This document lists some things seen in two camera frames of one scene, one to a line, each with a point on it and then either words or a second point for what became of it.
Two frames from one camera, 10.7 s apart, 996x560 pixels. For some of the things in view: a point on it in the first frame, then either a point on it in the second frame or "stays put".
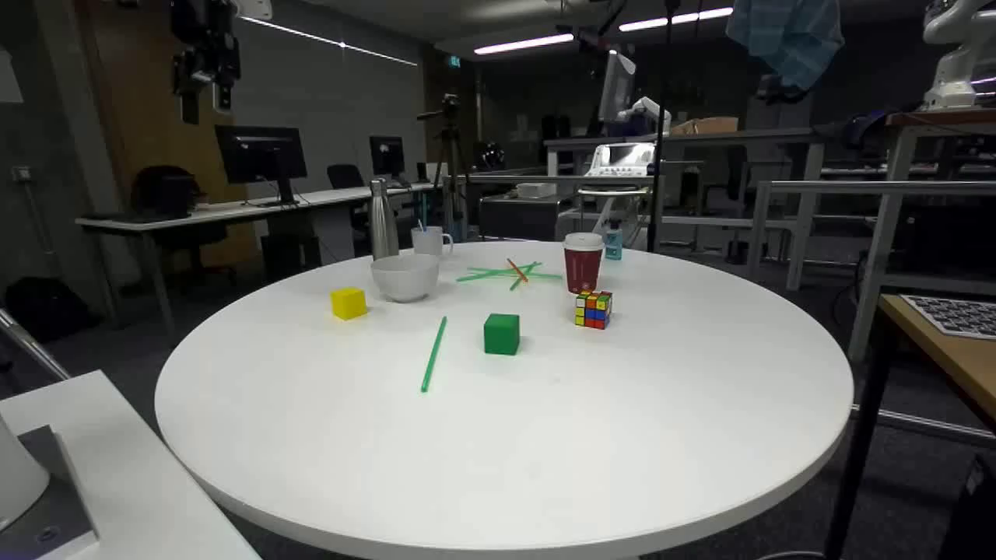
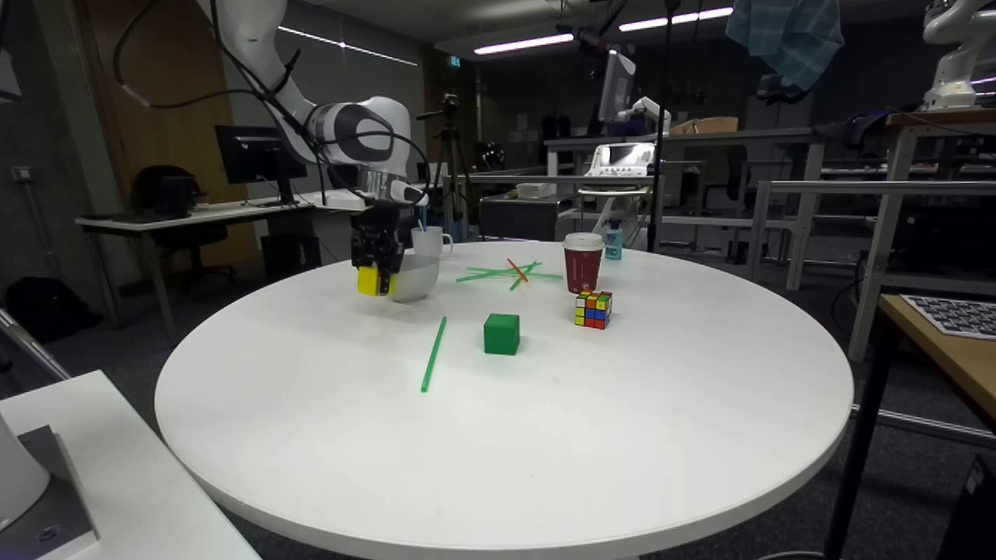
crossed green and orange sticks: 519,272 stays put
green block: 502,335 stays put
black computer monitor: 261,154 stays put
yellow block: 347,299 -> 365,278
